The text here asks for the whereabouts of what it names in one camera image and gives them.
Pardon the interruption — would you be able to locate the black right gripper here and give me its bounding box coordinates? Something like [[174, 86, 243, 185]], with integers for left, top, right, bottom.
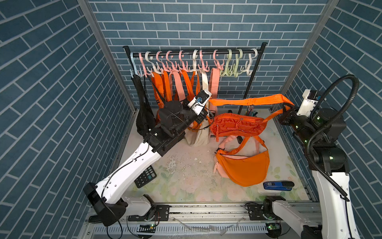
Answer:
[[277, 102, 312, 147]]

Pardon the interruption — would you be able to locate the beige bag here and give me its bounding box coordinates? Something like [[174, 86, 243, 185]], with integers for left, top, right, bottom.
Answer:
[[185, 70, 213, 147]]

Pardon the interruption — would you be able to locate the dark orange bag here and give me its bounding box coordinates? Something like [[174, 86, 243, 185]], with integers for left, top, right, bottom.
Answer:
[[210, 94, 294, 141]]

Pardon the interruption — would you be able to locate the bright orange crescent bag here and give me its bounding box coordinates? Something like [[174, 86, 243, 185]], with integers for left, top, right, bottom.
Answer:
[[215, 136, 270, 187]]

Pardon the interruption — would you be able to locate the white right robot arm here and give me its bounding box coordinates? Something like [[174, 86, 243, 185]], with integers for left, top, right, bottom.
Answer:
[[245, 75, 360, 239]]

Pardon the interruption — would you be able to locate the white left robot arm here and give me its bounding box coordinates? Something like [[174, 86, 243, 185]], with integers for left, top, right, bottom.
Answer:
[[83, 96, 209, 227]]

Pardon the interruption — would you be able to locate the orange bag left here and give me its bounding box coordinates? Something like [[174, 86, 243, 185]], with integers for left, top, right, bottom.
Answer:
[[151, 72, 173, 109]]

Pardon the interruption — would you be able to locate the green hook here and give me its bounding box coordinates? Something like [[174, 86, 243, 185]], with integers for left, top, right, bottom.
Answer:
[[232, 49, 243, 77], [220, 49, 233, 77]]

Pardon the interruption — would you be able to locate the black bag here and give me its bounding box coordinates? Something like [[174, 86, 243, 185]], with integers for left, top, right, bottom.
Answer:
[[131, 74, 156, 137]]

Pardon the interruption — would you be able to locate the pink hook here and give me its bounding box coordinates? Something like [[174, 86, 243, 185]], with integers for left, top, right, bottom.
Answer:
[[212, 49, 225, 71]]

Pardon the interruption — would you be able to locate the white hook right end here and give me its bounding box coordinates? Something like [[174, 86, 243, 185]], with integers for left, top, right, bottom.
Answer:
[[242, 48, 258, 76]]

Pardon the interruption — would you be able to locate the light blue hook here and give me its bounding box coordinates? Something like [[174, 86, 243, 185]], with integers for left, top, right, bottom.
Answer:
[[129, 52, 141, 77]]

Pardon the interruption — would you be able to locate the pink metal pen bucket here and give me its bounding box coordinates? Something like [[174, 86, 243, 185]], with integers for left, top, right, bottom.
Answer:
[[245, 106, 258, 117]]

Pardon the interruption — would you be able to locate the blue card device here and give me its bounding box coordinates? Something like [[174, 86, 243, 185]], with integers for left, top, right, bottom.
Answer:
[[263, 181, 294, 191]]

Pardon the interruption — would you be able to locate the black calculator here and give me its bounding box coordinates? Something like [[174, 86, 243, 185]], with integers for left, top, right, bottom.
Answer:
[[134, 165, 157, 188]]

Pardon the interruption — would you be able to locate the black clothes rack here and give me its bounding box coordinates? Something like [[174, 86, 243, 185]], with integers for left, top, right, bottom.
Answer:
[[123, 41, 268, 116]]

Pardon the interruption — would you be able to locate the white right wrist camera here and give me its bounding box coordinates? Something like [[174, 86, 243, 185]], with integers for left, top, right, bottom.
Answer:
[[297, 89, 321, 117]]

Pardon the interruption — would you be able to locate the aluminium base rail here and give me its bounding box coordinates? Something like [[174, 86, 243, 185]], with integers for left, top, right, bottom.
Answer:
[[78, 202, 341, 239]]

